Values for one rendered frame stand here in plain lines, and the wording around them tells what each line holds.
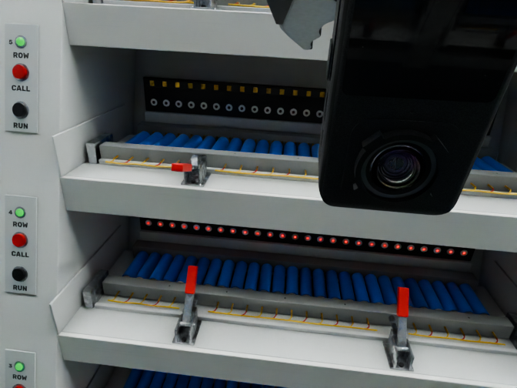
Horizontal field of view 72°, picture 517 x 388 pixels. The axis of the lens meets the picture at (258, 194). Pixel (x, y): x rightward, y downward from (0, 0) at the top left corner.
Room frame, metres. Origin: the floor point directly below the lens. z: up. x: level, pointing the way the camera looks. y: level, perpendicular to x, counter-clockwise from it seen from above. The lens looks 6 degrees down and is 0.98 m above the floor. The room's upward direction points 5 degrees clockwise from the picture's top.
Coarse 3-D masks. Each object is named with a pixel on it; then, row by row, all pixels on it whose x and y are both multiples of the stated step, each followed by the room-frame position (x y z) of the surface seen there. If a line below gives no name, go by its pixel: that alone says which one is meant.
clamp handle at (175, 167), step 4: (192, 156) 0.42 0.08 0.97; (192, 160) 0.42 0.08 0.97; (196, 160) 0.42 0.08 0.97; (172, 164) 0.35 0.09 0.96; (176, 164) 0.35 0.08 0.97; (180, 164) 0.35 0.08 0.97; (184, 164) 0.36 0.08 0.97; (188, 164) 0.38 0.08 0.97; (192, 164) 0.42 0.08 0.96; (196, 164) 0.42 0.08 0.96; (172, 168) 0.35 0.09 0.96; (176, 168) 0.35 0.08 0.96; (180, 168) 0.35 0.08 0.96; (184, 168) 0.36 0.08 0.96; (188, 168) 0.38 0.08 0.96; (192, 168) 0.39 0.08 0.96; (196, 168) 0.41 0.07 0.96
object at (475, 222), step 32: (96, 128) 0.49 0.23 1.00; (256, 128) 0.58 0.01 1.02; (288, 128) 0.57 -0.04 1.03; (320, 128) 0.57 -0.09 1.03; (64, 160) 0.42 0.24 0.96; (96, 160) 0.46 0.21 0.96; (512, 160) 0.53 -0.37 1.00; (64, 192) 0.43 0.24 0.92; (96, 192) 0.42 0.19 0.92; (128, 192) 0.42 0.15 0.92; (160, 192) 0.41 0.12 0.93; (192, 192) 0.41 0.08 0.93; (224, 192) 0.41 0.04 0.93; (256, 192) 0.41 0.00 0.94; (288, 192) 0.41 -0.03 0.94; (224, 224) 0.42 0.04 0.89; (256, 224) 0.42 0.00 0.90; (288, 224) 0.41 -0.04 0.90; (320, 224) 0.41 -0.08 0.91; (352, 224) 0.40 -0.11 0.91; (384, 224) 0.40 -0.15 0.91; (416, 224) 0.40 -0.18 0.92; (448, 224) 0.39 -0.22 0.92; (480, 224) 0.39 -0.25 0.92; (512, 224) 0.39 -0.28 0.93
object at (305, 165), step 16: (112, 144) 0.47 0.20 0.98; (128, 144) 0.47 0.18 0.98; (112, 160) 0.45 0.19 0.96; (128, 160) 0.45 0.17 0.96; (144, 160) 0.47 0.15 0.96; (160, 160) 0.46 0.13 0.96; (176, 160) 0.46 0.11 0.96; (208, 160) 0.46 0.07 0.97; (224, 160) 0.46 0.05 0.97; (240, 160) 0.45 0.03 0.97; (256, 160) 0.45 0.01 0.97; (272, 160) 0.45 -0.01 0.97; (288, 160) 0.45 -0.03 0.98; (304, 160) 0.45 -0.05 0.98; (288, 176) 0.44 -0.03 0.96; (304, 176) 0.44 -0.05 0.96; (480, 176) 0.44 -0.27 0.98; (496, 176) 0.44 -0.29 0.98; (512, 176) 0.43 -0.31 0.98; (496, 192) 0.42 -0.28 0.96
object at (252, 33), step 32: (64, 0) 0.42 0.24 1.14; (96, 0) 0.46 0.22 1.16; (128, 0) 0.47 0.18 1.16; (160, 0) 0.48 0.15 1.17; (192, 0) 0.48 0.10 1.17; (224, 0) 0.48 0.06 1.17; (256, 0) 0.47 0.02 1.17; (96, 32) 0.43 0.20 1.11; (128, 32) 0.42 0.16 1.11; (160, 32) 0.42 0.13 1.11; (192, 32) 0.42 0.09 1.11; (224, 32) 0.41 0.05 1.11; (256, 32) 0.41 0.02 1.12
